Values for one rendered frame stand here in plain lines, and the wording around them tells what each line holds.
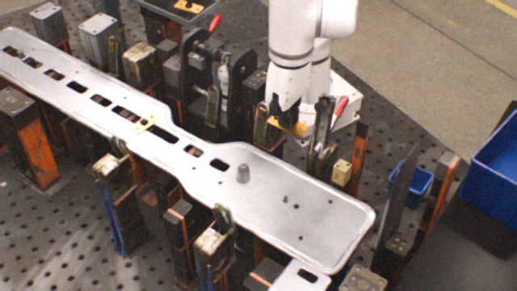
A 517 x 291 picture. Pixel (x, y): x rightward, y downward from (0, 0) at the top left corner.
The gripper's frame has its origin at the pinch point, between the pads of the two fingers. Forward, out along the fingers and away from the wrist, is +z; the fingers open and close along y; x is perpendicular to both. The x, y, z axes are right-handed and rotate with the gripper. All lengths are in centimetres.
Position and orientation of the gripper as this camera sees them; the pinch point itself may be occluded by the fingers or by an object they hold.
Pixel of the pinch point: (288, 115)
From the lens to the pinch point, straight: 121.0
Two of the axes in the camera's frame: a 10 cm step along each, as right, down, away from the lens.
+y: -5.8, 5.8, -5.7
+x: 8.1, 4.1, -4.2
